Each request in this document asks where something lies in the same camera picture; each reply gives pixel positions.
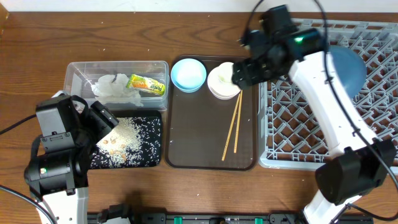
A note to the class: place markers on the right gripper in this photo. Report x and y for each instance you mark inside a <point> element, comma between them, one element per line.
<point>244,70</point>

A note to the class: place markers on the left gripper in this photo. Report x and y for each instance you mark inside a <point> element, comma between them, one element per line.
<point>104,120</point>

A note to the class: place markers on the white napkin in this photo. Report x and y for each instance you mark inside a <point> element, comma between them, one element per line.
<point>112,89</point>

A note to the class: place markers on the rice food waste pile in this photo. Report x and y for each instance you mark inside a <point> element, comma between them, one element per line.
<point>124,143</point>

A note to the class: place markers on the cream cup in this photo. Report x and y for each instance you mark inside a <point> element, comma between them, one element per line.
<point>225,72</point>

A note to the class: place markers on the green orange snack wrapper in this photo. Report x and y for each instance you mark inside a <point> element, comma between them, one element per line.
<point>146,84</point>

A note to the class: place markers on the wooden chopstick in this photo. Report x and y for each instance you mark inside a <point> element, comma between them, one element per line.
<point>230,128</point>
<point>238,122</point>

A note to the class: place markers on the dark blue plate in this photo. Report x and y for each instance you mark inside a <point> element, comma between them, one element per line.
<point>350,67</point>

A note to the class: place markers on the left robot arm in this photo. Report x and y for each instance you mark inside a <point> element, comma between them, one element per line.
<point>57,179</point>

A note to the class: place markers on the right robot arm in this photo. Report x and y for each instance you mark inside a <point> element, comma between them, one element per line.
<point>360,162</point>

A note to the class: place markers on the grey dishwasher rack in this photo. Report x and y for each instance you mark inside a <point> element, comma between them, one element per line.
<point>289,135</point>

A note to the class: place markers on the black rectangular bin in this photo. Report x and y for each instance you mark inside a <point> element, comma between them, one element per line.
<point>146,155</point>

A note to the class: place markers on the clear plastic bin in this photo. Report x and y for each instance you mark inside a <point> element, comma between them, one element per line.
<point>80,76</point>

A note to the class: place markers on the light blue bowl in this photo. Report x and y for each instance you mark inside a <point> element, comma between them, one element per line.
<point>188,75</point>

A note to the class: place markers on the brown plastic tray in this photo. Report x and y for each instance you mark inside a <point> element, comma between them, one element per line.
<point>198,125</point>

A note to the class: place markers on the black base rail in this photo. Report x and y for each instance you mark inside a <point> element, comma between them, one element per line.
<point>125,214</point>

